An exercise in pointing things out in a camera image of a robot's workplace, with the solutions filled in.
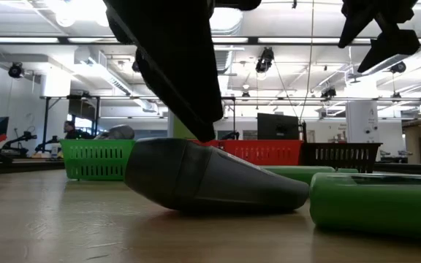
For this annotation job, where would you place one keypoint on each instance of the black computer monitor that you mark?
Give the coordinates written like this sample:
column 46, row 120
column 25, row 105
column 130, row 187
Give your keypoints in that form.
column 278, row 127

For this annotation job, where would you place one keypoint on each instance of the dark background table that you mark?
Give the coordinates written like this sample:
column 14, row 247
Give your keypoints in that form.
column 408, row 168
column 20, row 166

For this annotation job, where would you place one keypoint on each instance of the black background robot arm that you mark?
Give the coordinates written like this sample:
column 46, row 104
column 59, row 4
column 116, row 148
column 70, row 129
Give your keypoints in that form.
column 20, row 139

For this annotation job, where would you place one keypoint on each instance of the person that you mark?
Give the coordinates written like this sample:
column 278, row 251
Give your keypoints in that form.
column 73, row 133

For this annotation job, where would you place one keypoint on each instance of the black plastic basket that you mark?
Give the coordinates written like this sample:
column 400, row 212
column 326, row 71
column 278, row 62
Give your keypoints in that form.
column 342, row 146

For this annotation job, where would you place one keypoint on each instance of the green plastic travel case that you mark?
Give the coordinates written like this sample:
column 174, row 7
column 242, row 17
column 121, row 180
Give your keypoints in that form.
column 305, row 173
column 375, row 208
column 347, row 170

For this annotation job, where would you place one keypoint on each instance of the small black background device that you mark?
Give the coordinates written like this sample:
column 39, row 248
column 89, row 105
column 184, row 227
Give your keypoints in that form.
column 236, row 136

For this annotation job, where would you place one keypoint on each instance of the white green wipes canister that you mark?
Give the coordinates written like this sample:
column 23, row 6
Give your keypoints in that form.
column 181, row 131

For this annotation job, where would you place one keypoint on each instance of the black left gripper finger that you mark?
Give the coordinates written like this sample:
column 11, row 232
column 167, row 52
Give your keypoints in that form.
column 239, row 3
column 174, row 55

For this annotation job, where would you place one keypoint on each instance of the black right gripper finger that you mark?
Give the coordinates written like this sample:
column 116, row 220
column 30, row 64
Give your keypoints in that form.
column 397, row 44
column 353, row 25

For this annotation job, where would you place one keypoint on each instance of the grey deodorant bottle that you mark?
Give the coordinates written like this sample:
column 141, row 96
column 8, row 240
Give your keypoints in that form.
column 203, row 175
column 119, row 132

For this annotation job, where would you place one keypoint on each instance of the silver ceiling air duct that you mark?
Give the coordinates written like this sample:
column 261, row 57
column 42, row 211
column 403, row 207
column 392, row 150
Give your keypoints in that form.
column 228, row 22

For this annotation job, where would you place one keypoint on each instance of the green plastic basket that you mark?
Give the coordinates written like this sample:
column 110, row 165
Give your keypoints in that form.
column 97, row 143

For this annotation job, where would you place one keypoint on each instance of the white round column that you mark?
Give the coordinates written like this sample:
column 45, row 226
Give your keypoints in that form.
column 362, row 120

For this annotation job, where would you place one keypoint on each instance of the black hanging camera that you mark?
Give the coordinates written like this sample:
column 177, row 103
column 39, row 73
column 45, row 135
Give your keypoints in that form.
column 134, row 66
column 329, row 92
column 265, row 60
column 15, row 70
column 398, row 66

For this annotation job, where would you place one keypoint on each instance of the black hanging screen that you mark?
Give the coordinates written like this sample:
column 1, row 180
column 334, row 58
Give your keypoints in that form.
column 82, row 109

